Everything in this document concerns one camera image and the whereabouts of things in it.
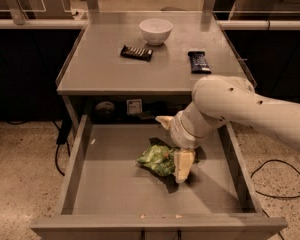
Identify black power adapter cable left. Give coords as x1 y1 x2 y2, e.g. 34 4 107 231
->
51 115 74 177

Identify dark blue snack bar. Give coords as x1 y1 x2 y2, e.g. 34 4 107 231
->
188 51 211 74

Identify grey cabinet table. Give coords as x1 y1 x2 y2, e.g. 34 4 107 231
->
55 10 258 128

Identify black striped snack bar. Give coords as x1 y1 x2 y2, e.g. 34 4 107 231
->
120 45 153 62

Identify white ceramic bowl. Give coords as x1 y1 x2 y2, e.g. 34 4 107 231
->
139 18 173 46

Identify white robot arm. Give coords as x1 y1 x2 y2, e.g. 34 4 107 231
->
156 75 300 183

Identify black floor cable right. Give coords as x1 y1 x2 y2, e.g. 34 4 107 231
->
250 159 300 240

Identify white horizontal rail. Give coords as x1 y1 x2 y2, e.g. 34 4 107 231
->
0 19 300 31

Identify white label tag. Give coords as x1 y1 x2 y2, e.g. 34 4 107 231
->
126 99 142 115

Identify grey open top drawer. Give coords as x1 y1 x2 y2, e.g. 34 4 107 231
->
30 116 287 240

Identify green jalapeno chip bag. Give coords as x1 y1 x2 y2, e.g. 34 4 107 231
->
137 143 179 177

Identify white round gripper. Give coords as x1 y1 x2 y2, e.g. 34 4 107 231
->
155 110 207 184

